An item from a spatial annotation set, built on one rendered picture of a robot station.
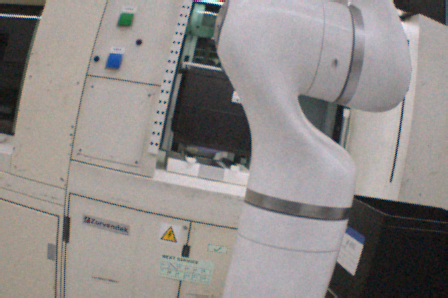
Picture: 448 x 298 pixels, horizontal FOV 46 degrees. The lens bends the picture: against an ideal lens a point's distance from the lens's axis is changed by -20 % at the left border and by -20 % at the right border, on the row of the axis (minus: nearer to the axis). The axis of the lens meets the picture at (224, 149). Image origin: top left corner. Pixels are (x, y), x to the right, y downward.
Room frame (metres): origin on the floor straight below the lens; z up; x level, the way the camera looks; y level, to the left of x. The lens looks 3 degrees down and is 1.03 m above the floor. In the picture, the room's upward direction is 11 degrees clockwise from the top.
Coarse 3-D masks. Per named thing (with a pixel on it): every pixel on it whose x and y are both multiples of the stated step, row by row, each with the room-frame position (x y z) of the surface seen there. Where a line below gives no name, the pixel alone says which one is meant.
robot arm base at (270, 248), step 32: (256, 224) 0.63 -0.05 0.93; (288, 224) 0.61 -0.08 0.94; (320, 224) 0.61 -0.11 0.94; (256, 256) 0.62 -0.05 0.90; (288, 256) 0.61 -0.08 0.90; (320, 256) 0.62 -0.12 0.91; (224, 288) 0.67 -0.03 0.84; (256, 288) 0.62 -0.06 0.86; (288, 288) 0.61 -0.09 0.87; (320, 288) 0.63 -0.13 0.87
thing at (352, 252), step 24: (360, 216) 0.98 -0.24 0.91; (384, 216) 0.87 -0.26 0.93; (408, 216) 1.15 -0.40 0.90; (432, 216) 1.16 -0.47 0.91; (360, 240) 0.95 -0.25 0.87; (384, 240) 0.86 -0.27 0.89; (408, 240) 0.87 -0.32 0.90; (432, 240) 0.87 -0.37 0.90; (336, 264) 1.04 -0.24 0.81; (360, 264) 0.92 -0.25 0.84; (384, 264) 0.86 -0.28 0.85; (408, 264) 0.87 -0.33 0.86; (432, 264) 0.88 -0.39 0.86; (336, 288) 1.00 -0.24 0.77; (360, 288) 0.88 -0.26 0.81; (384, 288) 0.87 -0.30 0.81; (408, 288) 0.87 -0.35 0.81; (432, 288) 0.88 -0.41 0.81
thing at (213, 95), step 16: (192, 64) 1.63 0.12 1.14; (192, 80) 1.54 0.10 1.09; (208, 80) 1.55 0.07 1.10; (224, 80) 1.55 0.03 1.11; (192, 96) 1.54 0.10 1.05; (208, 96) 1.55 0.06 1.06; (224, 96) 1.55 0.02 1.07; (176, 112) 1.56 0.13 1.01; (192, 112) 1.55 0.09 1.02; (208, 112) 1.55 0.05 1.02; (224, 112) 1.55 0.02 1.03; (240, 112) 1.56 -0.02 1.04; (176, 128) 1.54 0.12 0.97; (192, 128) 1.55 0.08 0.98; (208, 128) 1.55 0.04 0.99; (224, 128) 1.56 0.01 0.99; (240, 128) 1.56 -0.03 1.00; (176, 144) 1.74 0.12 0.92; (192, 144) 1.55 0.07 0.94; (208, 144) 1.55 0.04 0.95; (224, 144) 1.56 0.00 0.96; (240, 144) 1.56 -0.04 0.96; (224, 160) 1.72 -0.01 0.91; (240, 160) 1.76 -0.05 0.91
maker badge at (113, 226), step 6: (84, 216) 1.32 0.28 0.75; (90, 216) 1.32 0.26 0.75; (84, 222) 1.32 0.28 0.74; (90, 222) 1.32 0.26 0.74; (96, 222) 1.32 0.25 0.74; (102, 222) 1.32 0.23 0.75; (108, 222) 1.32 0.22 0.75; (114, 222) 1.33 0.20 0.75; (102, 228) 1.32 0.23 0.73; (108, 228) 1.33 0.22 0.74; (114, 228) 1.33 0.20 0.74; (120, 228) 1.33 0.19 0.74; (126, 228) 1.33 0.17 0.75; (126, 234) 1.33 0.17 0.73
